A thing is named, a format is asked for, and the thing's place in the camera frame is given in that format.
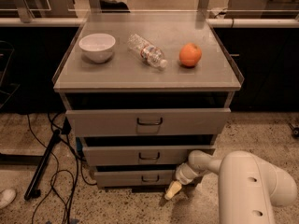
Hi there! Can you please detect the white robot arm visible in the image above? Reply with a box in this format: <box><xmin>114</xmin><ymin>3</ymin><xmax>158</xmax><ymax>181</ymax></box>
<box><xmin>164</xmin><ymin>150</ymin><xmax>298</xmax><ymax>224</ymax></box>

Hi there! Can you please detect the grey drawer cabinet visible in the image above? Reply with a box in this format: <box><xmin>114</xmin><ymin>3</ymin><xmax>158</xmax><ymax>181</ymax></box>
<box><xmin>54</xmin><ymin>11</ymin><xmax>243</xmax><ymax>189</ymax></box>

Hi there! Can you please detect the grey middle drawer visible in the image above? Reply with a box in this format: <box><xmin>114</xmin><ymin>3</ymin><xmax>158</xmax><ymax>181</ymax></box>
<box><xmin>83</xmin><ymin>146</ymin><xmax>215</xmax><ymax>166</ymax></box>

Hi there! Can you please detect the clear plastic water bottle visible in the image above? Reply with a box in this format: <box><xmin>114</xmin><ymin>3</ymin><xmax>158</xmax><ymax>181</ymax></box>
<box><xmin>128</xmin><ymin>34</ymin><xmax>168</xmax><ymax>70</ymax></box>

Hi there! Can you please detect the grey bottom drawer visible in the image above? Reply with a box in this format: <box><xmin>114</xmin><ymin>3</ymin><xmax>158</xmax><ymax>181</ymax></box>
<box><xmin>94</xmin><ymin>170</ymin><xmax>175</xmax><ymax>188</ymax></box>

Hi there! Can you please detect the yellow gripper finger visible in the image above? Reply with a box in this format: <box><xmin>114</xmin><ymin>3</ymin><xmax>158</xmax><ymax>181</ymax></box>
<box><xmin>164</xmin><ymin>181</ymin><xmax>182</xmax><ymax>201</ymax></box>

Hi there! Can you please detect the orange fruit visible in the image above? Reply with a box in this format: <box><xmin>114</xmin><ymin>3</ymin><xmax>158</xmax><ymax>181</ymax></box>
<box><xmin>179</xmin><ymin>43</ymin><xmax>202</xmax><ymax>67</ymax></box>

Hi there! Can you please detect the white ceramic bowl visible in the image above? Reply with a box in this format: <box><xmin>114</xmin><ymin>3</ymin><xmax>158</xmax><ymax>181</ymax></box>
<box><xmin>78</xmin><ymin>34</ymin><xmax>116</xmax><ymax>63</ymax></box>

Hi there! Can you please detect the white counter rail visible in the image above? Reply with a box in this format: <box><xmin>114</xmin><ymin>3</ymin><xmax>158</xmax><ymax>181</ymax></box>
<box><xmin>0</xmin><ymin>17</ymin><xmax>299</xmax><ymax>29</ymax></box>

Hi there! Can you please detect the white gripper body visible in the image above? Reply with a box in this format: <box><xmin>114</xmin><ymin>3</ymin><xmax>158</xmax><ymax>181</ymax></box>
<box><xmin>175</xmin><ymin>162</ymin><xmax>199</xmax><ymax>185</ymax></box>

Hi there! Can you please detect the grey top drawer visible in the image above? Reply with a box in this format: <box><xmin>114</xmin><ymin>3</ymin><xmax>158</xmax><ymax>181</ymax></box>
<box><xmin>66</xmin><ymin>108</ymin><xmax>231</xmax><ymax>137</ymax></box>

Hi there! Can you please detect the white shoe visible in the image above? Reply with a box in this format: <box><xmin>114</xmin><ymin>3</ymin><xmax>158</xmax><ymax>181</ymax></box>
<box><xmin>0</xmin><ymin>189</ymin><xmax>17</xmax><ymax>209</ymax></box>

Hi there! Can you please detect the black floor cable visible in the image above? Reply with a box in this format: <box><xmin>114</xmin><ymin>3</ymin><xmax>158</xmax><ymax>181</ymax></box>
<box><xmin>26</xmin><ymin>112</ymin><xmax>97</xmax><ymax>224</ymax></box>

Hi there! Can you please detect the grey drawer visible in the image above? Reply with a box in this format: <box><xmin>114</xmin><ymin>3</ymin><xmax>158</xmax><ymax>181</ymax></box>
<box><xmin>94</xmin><ymin>170</ymin><xmax>175</xmax><ymax>188</ymax></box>
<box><xmin>66</xmin><ymin>108</ymin><xmax>231</xmax><ymax>137</ymax></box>
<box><xmin>83</xmin><ymin>146</ymin><xmax>215</xmax><ymax>166</ymax></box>

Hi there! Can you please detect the black floor stand bar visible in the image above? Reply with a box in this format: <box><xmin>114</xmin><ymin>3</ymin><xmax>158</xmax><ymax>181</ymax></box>
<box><xmin>24</xmin><ymin>130</ymin><xmax>60</xmax><ymax>201</ymax></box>

